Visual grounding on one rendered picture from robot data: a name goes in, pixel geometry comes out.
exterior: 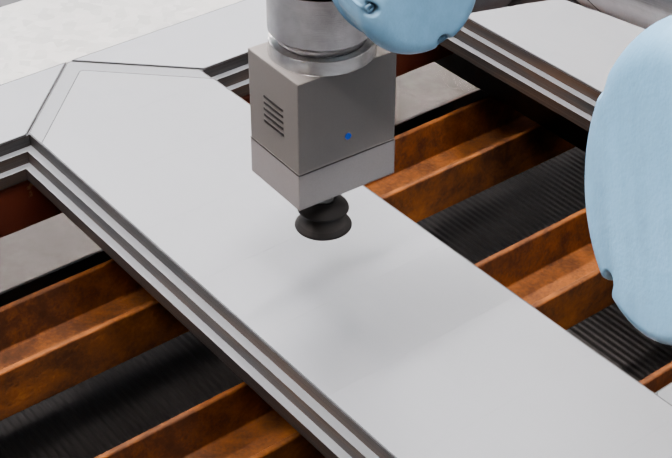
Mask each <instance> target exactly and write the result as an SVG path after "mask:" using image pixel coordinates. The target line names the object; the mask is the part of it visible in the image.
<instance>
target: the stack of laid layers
mask: <svg viewBox="0 0 672 458"><path fill-rule="evenodd" d="M439 45H441V46H443V47H444V48H446V49H448V50H450V51H451V52H453V53H455V54H456V55H458V56H460V57H462V58H463V59H465V60H467V61H468V62H470V63H472V64H474V65H475V66H477V67H479V68H480V69H482V70H484V71H485V72H487V73H489V74H491V75H492V76H494V77H496V78H497V79H499V80H501V81H503V82H504V83H506V84H508V85H509V86H511V87H513V88H515V89H516V90H518V91H520V92H521V93H523V94H525V95H527V96H528V97H530V98H532V99H533V100H535V101H537V102H539V103H540V104H542V105H544V106H545V107H547V108H549V109H550V110H552V111H554V112H556V113H557V114H559V115H561V116H562V117H564V118H566V119H568V120H569V121H571V122H573V123H574V124H576V125H578V126H580V127H581V128H583V129H585V130H586V131H588V132H589V129H590V124H591V120H592V116H593V112H594V108H595V105H596V102H597V99H598V97H599V96H600V94H601V92H599V91H597V90H595V89H593V88H592V87H590V86H588V85H586V84H584V83H583V82H581V81H579V80H577V79H575V78H574V77H572V76H570V75H568V74H566V73H565V72H563V71H561V70H559V69H557V68H556V67H554V66H552V65H550V64H548V63H547V62H545V61H543V60H541V59H539V58H538V57H536V56H534V55H532V54H530V53H529V52H527V51H525V50H523V49H522V48H520V47H518V46H516V45H514V44H513V43H511V42H509V41H507V40H505V39H504V38H502V37H500V36H498V35H496V34H495V33H493V32H491V31H489V30H487V29H486V28H484V27H482V26H480V25H478V24H477V23H475V22H473V21H471V20H469V19H468V20H467V21H466V23H465V24H464V26H463V27H462V28H461V29H460V31H459V32H458V33H457V34H456V35H455V36H453V37H452V38H447V39H446V40H444V41H443V42H442V43H440V44H439ZM81 70H91V71H107V72H122V73H138V74H154V75H170V76H185V77H201V78H214V79H216V80H217V81H218V82H220V83H221V84H223V85H224V86H225V87H227V88H228V89H230V90H231V91H232V92H234V93H235V94H237V95H238V96H239V97H243V96H245V95H248V94H250V90H249V65H248V53H246V54H243V55H241V56H238V57H235V58H233V59H230V60H227V61H225V62H222V63H219V64H217V65H214V66H211V67H208V68H206V69H193V68H178V67H162V66H146V65H130V64H114V63H98V62H82V61H70V62H67V63H66V64H65V66H64V67H63V69H62V71H61V73H60V75H59V77H58V78H57V80H56V82H55V84H54V86H53V87H52V89H51V91H50V93H49V95H48V97H47V98H46V100H45V102H44V104H43V106H42V107H41V109H40V111H39V113H38V115H37V117H36V118H35V120H34V122H33V124H32V126H31V128H30V129H29V131H28V133H27V135H25V136H23V137H20V138H17V139H15V140H12V141H9V142H6V143H4V144H1V145H0V191H1V190H3V189H6V188H8V187H11V186H14V185H16V184H19V183H21V182H24V181H26V180H28V181H29V182H30V183H31V184H32V185H34V186H35V187H36V188H37V189H38V190H39V191H40V192H41V193H42V194H43V195H44V196H45V197H46V198H48V199H49V200H50V201H51V202H52V203H53V204H54V205H55V206H56V207H57V208H58V209H59V210H60V211H61V212H63V213H64V214H65V215H66V216H67V217H68V218H69V219H70V220H71V221H72V222H73V223H74V224H75V225H76V226H78V227H79V228H80V229H81V230H82V231H83V232H84V233H85V234H86V235H87V236H88V237H89V238H90V239H92V240H93V241H94V242H95V243H96V244H97V245H98V246H99V247H100V248H101V249H102V250H103V251H104V252H105V253H107V254H108V255H109V256H110V257H111V258H112V259H113V260H114V261H115V262H116V263H117V264H118V265H119V266H121V267H122V268H123V269H124V270H125V271H126V272H127V273H128V274H129V275H130V276H131V277H132V278H133V279H134V280H136V281H137V282H138V283H139V284H140V285H141V286H142V287H143V288H144V289H145V290H146V291H147V292H148V293H149V294H151V295H152V296H153V297H154V298H155V299H156V300H157V301H158V302H159V303H160V304H161V305H162V306H163V307H165V308H166V309H167V310H168V311H169V312H170V313H171V314H172V315H173V316H174V317H175V318H176V319H177V320H178V321H180V322H181V323H182V324H183V325H184V326H185V327H186V328H187V329H188V330H189V331H190V332H191V333H192V334H194V335H195V336H196V337H197V338H198V339H199V340H200V341H201V342H202V343H203V344H204V345H205V346H206V347H207V348H209V349H210V350H211V351H212V352H213V353H214V354H215V355H216V356H217V357H218V358H219V359H220V360H221V361H222V362H224V363H225V364H226V365H227V366H228V367H229V368H230V369H231V370H232V371H233V372H234V373H235V374H236V375H238V376H239V377H240V378H241V379H242V380H243V381H244V382H245V383H246V384H247V385H248V386H249V387H250V388H251V389H253V390H254V391H255V392H256V393H257V394H258V395H259V396H260V397H261V398H262V399H263V400H264V401H265V402H267V403H268V404H269V405H270V406H271V407H272V408H273V409H274V410H275V411H276V412H277V413H278V414H279V415H280V416H282V417H283V418H284V419H285V420H286V421H287V422H288V423H289V424H290V425H291V426H292V427H293V428H294V429H295V430H297V431H298V432H299V433H300V434H301V435H302V436H303V437H304V438H305V439H306V440H307V441H308V442H309V443H311V444H312V445H313V446H314V447H315V448H316V449H317V450H318V451H319V452H320V453H321V454H322V455H323V456H324V457H326V458H394V457H393V456H392V455H390V454H389V453H388V452H387V451H386V450H385V449H384V448H383V447H381V446H380V445H379V444H378V443H377V442H376V441H375V440H374V439H372V438H371V437H370V436H369V435H368V434H367V433H366V432H365V431H363V430H362V429H361V428H360V427H359V426H358V425H357V424H356V423H354V422H353V421H352V420H351V419H350V418H349V417H348V416H347V415H345V414H344V413H343V412H342V411H341V410H340V409H339V408H338V407H336V406H335V405H334V404H333V403H332V402H331V401H330V400H329V399H327V398H326V397H325V396H324V395H323V394H322V393H321V392H320V391H318V390H317V389H316V388H315V387H314V386H313V385H312V384H311V383H309V382H308V381H307V380H306V379H305V378H304V377H303V376H302V375H300V374H299V373H298V372H297V371H296V370H295V369H294V368H293V367H291V366H290V365H289V364H288V363H287V362H286V361H285V360H283V359H282V358H281V357H280V356H279V355H278V354H277V353H276V352H274V351H273V350H272V349H271V348H270V347H269V346H268V345H267V344H265V343H264V342H263V341H262V340H261V339H260V338H259V337H258V336H256V335H255V334H254V333H253V332H252V331H251V330H250V329H249V328H247V327H246V326H245V325H244V324H243V323H242V322H241V321H240V320H238V319H237V318H236V317H235V316H234V315H233V314H232V313H231V312H229V311H228V310H227V309H226V308H225V307H224V306H223V305H222V304H220V303H219V302H218V301H217V300H216V299H215V298H214V297H213V296H211V295H210V294H209V293H208V292H207V291H206V290H205V289H204V288H202V287H201V286H200V285H199V284H198V283H197V282H196V281H195V280H193V279H192V278H191V277H190V276H189V275H188V274H187V273H186V272H184V271H183V270H182V269H181V268H180V267H179V266H178V265H176V264H175V263H174V262H173V261H172V260H171V259H170V258H169V257H167V256H166V255H165V254H164V253H163V252H162V251H161V250H160V249H158V248H157V247H156V246H155V245H154V244H153V243H152V242H151V241H149V240H148V239H147V238H146V237H145V236H144V235H143V234H142V233H140V232H139V231H138V230H137V229H136V228H135V227H134V226H133V225H131V224H130V223H129V222H128V221H127V220H126V219H125V218H124V217H122V216H121V215H120V214H119V213H118V212H117V211H116V210H115V209H113V208H112V207H111V206H110V205H109V204H108V203H107V202H106V201H104V200H103V199H102V198H101V197H100V196H99V195H98V194H97V193H95V192H94V191H93V190H92V189H91V188H90V187H89V186H88V185H86V184H85V183H84V182H83V181H82V180H81V179H80V178H79V177H77V176H76V175H75V174H74V173H73V172H72V171H71V170H69V169H68V168H67V167H66V166H65V165H64V164H63V163H62V162H60V161H59V160H58V159H57V158H56V157H55V156H54V155H53V154H51V153H50V152H49V151H48V150H47V149H46V148H45V147H44V146H42V145H41V142H42V140H43V139H44V137H45V135H46V133H47V131H48V129H49V127H50V125H51V123H52V122H53V120H54V118H55V116H56V114H57V112H58V110H59V108H60V107H61V105H62V103H63V101H64V99H65V97H66V95H67V93H68V91H69V90H70V88H71V86H72V84H73V82H74V80H75V78H76V76H77V74H78V73H79V71H81Z"/></svg>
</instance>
